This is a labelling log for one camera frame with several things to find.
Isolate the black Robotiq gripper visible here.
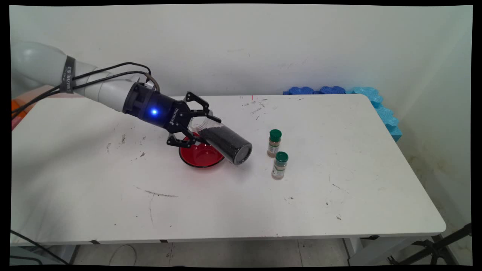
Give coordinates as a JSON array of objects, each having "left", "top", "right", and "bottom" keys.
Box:
[{"left": 122, "top": 82, "right": 223, "bottom": 148}]

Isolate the clear jar with black granules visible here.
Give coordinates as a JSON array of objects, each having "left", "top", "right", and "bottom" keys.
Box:
[{"left": 185, "top": 109, "right": 253, "bottom": 166}]

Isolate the red bowl with black rim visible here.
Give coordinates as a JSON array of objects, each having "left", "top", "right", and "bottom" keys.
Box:
[{"left": 179, "top": 132, "right": 226, "bottom": 169}]

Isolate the green-capped spice bottle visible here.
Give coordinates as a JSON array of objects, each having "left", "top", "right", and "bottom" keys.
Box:
[
  {"left": 267, "top": 129, "right": 282, "bottom": 158},
  {"left": 272, "top": 151, "right": 289, "bottom": 180}
]

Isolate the orange box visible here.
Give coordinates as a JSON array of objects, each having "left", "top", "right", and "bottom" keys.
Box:
[{"left": 11, "top": 99, "right": 27, "bottom": 118}]

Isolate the light blue foam mat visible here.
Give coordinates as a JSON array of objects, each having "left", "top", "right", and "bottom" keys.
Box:
[{"left": 346, "top": 87, "right": 403, "bottom": 143}]

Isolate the black tripod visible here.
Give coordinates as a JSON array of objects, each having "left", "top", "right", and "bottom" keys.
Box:
[{"left": 388, "top": 223, "right": 472, "bottom": 266}]

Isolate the black cable with brass connector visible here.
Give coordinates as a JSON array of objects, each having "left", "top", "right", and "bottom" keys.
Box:
[{"left": 11, "top": 70, "right": 160, "bottom": 122}]

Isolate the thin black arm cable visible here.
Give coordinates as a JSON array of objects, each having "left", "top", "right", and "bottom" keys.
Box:
[{"left": 11, "top": 62, "right": 152, "bottom": 115}]

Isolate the grey cable strap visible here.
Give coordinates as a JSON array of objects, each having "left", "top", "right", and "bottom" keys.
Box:
[{"left": 60, "top": 56, "right": 76, "bottom": 94}]

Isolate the black floor cable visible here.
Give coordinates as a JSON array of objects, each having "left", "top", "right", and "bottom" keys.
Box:
[
  {"left": 11, "top": 255, "right": 43, "bottom": 265},
  {"left": 11, "top": 230, "right": 69, "bottom": 265}
]

